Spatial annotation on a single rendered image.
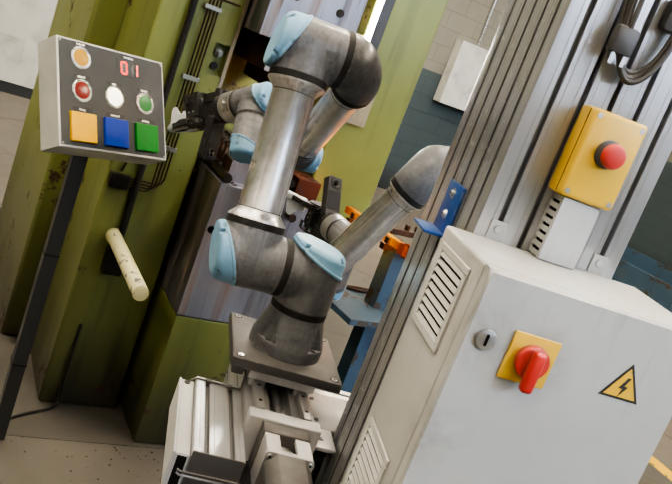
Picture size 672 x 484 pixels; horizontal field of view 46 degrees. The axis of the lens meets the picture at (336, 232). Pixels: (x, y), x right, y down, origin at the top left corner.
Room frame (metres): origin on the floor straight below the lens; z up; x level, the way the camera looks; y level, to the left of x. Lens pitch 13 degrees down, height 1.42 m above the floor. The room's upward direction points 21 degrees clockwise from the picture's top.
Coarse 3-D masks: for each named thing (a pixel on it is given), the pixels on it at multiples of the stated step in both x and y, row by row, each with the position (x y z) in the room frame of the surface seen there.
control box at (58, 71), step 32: (64, 64) 1.95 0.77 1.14; (96, 64) 2.03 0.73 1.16; (128, 64) 2.12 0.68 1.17; (160, 64) 2.22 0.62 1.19; (64, 96) 1.92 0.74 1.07; (96, 96) 2.00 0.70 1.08; (128, 96) 2.09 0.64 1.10; (160, 96) 2.19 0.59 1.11; (64, 128) 1.90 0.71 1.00; (160, 128) 2.16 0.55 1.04; (128, 160) 2.10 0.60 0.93; (160, 160) 2.14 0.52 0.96
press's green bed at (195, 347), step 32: (160, 288) 2.52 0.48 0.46; (160, 320) 2.44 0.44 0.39; (192, 320) 2.36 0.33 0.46; (160, 352) 2.35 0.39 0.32; (192, 352) 2.38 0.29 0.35; (224, 352) 2.43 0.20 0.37; (128, 384) 2.52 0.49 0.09; (160, 384) 2.34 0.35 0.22; (128, 416) 2.43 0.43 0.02; (160, 416) 2.36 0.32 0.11
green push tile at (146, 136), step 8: (136, 128) 2.08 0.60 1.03; (144, 128) 2.10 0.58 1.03; (152, 128) 2.12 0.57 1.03; (136, 136) 2.07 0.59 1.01; (144, 136) 2.09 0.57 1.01; (152, 136) 2.12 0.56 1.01; (136, 144) 2.07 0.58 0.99; (144, 144) 2.09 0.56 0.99; (152, 144) 2.11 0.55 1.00; (152, 152) 2.11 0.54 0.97
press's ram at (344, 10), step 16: (256, 0) 2.47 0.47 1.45; (272, 0) 2.38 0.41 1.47; (288, 0) 2.40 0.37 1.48; (304, 0) 2.43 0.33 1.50; (320, 0) 2.45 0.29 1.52; (336, 0) 2.48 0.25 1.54; (352, 0) 2.50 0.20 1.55; (256, 16) 2.43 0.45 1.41; (272, 16) 2.39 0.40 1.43; (320, 16) 2.46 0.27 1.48; (336, 16) 2.48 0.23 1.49; (352, 16) 2.51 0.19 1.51; (256, 32) 2.40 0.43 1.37; (272, 32) 2.40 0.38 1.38
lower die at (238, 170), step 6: (228, 132) 2.77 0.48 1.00; (228, 138) 2.71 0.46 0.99; (222, 150) 2.50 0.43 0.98; (228, 156) 2.44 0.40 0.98; (228, 162) 2.43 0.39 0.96; (234, 162) 2.40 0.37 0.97; (228, 168) 2.41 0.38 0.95; (234, 168) 2.41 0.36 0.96; (240, 168) 2.42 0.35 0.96; (246, 168) 2.43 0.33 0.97; (234, 174) 2.41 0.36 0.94; (240, 174) 2.42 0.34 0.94; (246, 174) 2.43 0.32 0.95; (234, 180) 2.41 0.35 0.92; (240, 180) 2.42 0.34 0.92
